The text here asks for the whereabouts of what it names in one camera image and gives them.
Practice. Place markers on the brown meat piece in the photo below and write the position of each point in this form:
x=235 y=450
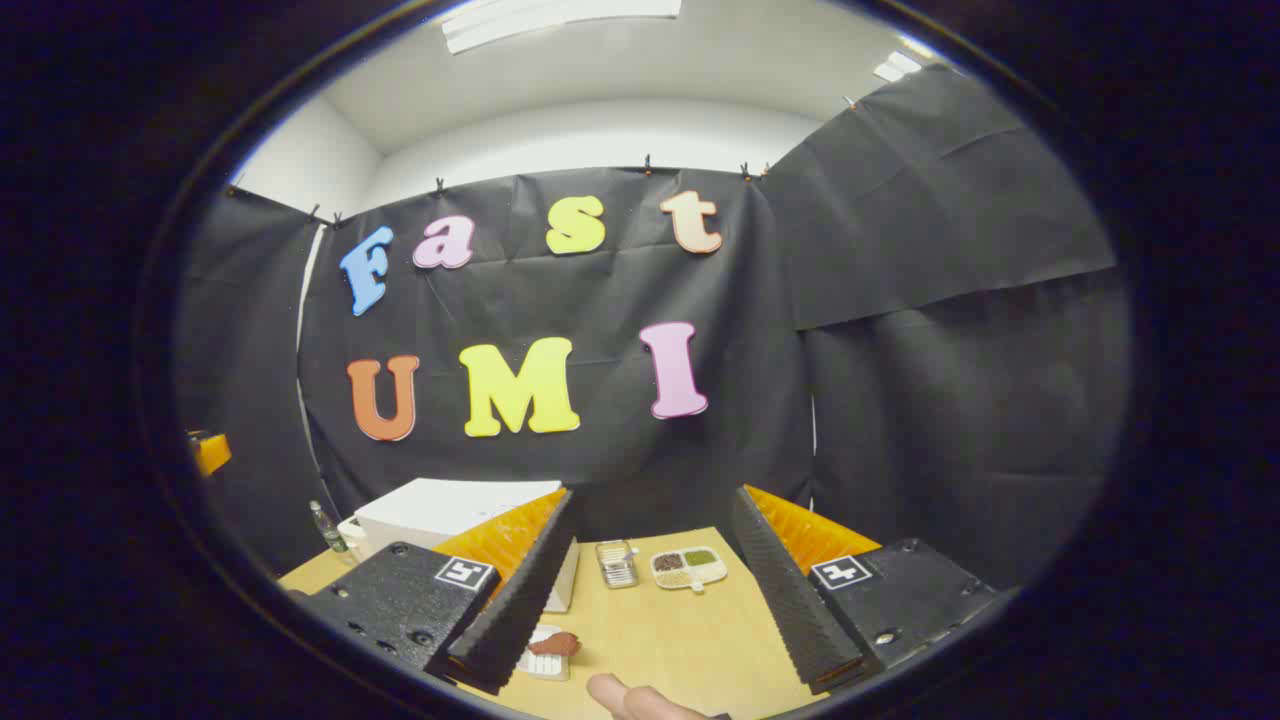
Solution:
x=556 y=645

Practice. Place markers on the white divided grain dish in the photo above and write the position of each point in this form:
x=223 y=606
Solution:
x=688 y=568

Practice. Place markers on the small white ridged tray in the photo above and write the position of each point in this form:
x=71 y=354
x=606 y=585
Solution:
x=545 y=666

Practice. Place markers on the long ceiling light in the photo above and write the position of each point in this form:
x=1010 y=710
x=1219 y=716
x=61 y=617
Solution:
x=560 y=20

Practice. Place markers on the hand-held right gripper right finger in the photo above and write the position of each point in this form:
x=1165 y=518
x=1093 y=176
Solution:
x=790 y=590

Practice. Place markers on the clear bottle green label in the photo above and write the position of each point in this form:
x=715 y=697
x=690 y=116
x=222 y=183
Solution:
x=328 y=530

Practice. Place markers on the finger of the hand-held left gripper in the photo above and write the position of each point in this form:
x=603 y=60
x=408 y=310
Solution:
x=212 y=453

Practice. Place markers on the small ceiling light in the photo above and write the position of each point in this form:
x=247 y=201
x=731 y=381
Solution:
x=897 y=66

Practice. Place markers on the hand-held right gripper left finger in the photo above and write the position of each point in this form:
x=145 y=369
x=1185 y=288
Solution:
x=520 y=600

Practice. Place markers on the white microwave oven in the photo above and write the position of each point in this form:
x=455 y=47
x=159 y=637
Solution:
x=440 y=505

